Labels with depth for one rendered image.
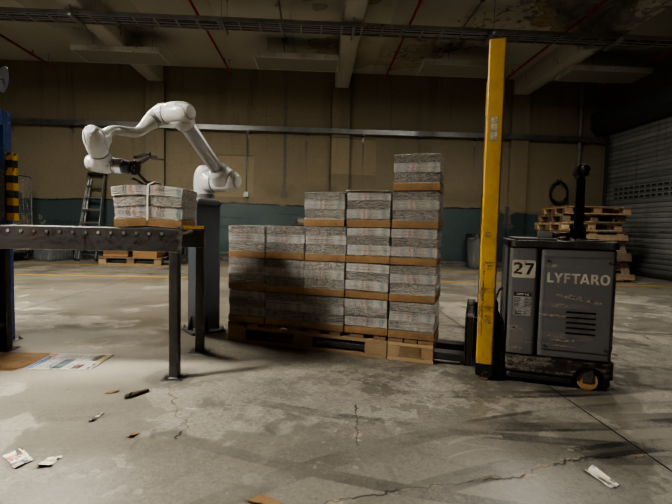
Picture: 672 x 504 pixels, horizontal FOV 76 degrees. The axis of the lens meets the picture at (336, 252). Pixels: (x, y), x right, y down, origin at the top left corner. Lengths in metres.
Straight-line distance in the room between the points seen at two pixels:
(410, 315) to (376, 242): 0.50
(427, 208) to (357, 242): 0.49
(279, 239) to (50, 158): 8.77
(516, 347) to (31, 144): 10.58
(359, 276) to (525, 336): 1.03
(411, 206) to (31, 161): 9.78
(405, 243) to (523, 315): 0.79
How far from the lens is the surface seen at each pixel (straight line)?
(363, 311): 2.82
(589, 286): 2.61
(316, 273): 2.88
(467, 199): 10.24
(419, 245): 2.71
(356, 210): 2.78
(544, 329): 2.61
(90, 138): 2.71
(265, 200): 9.73
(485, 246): 2.49
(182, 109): 2.99
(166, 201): 2.55
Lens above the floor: 0.83
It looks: 3 degrees down
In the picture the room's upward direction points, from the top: 1 degrees clockwise
